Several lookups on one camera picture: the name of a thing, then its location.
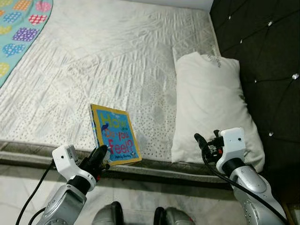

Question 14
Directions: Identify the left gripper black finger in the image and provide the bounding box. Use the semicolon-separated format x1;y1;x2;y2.
84;148;101;170
96;144;110;167

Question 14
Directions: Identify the blue yellow children's book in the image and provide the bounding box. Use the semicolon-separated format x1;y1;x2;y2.
89;104;143;166

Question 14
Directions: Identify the white printed pillow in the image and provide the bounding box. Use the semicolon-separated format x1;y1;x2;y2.
171;52;265;173

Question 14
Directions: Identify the silver robot left leg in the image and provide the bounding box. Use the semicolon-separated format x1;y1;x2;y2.
91;202;125;225

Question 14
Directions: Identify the silver robot leg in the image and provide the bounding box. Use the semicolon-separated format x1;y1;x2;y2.
155;206;195;225
91;202;125;225

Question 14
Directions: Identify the silver robot right leg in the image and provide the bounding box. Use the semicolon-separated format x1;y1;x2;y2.
155;206;195;225

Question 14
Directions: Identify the black tufted headboard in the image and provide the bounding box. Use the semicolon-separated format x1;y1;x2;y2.
210;0;300;202

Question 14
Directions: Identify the teal blanket with coloured patches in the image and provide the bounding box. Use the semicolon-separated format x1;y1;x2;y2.
0;0;53;89

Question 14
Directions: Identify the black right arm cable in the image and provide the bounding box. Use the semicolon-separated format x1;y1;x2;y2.
202;150;287;223

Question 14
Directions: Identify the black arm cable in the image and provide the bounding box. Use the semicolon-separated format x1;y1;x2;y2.
202;150;287;223
16;162;54;225

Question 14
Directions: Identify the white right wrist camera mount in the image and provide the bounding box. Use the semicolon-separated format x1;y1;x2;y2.
218;127;247;162

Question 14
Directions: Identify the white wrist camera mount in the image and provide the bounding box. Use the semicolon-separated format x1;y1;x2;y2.
52;144;97;190
218;127;247;162

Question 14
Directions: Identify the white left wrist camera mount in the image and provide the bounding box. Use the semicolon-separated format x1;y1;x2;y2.
52;144;97;190

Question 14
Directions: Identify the black bed frame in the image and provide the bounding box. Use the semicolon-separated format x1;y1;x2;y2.
0;157;235;190

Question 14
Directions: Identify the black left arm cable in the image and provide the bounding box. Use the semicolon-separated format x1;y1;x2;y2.
16;162;54;225

